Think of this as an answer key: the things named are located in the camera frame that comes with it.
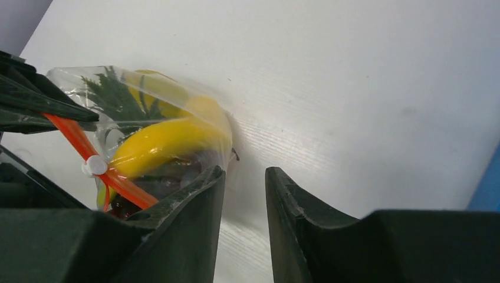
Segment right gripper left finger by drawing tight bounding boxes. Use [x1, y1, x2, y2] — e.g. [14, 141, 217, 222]
[1, 166, 225, 282]

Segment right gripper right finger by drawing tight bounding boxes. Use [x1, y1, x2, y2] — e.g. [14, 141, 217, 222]
[265, 167, 499, 282]

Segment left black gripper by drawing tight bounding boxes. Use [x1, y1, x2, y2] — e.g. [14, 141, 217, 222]
[1, 51, 99, 209]

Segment toy pineapple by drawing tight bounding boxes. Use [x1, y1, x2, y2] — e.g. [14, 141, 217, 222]
[81, 66, 165, 140]

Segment toy yellow mango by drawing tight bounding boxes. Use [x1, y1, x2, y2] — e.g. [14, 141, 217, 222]
[97, 117, 232, 209]

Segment clear zip top bag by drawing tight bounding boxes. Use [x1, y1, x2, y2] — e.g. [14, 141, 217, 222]
[47, 65, 238, 218]

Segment toy yellow lemon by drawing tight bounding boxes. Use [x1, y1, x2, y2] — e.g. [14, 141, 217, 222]
[123, 70, 225, 121]

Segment toy purple grape bunch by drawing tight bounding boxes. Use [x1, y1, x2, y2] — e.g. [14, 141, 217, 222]
[108, 150, 220, 219]

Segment blue plastic bin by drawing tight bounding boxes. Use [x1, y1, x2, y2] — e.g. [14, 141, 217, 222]
[467, 145, 499, 212]

